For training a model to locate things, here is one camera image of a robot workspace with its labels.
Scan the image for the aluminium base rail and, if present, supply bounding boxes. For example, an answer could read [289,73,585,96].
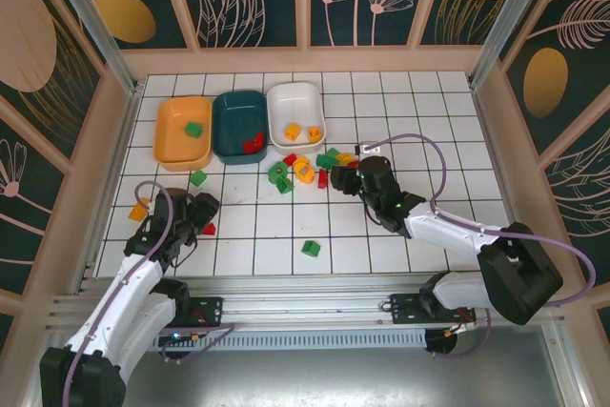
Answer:
[47,273,566,332]

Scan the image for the perforated grey cable tray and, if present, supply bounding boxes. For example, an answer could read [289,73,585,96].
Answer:
[147,329,430,352]

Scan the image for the yellow plastic container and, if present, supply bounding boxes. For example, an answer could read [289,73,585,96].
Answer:
[152,95,214,173]

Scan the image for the green round lego piece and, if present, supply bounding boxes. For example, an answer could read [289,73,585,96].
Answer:
[267,162,291,184]

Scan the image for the grey metal base sheet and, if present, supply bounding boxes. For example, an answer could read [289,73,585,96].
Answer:
[113,325,587,407]

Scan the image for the white plastic container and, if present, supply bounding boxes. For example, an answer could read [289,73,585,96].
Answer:
[266,81,327,155]

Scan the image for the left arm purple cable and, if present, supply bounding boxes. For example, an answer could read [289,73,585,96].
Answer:
[61,180,235,407]

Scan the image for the teal plastic container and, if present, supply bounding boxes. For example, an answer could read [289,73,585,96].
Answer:
[211,89,269,167]

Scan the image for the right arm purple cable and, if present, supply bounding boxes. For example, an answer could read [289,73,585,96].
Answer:
[369,132,598,360]

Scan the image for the aluminium frame post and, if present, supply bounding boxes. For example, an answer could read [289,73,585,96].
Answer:
[466,0,554,89]
[40,0,144,98]

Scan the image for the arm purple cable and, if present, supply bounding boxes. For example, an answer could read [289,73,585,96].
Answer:
[61,180,235,407]
[369,132,598,360]

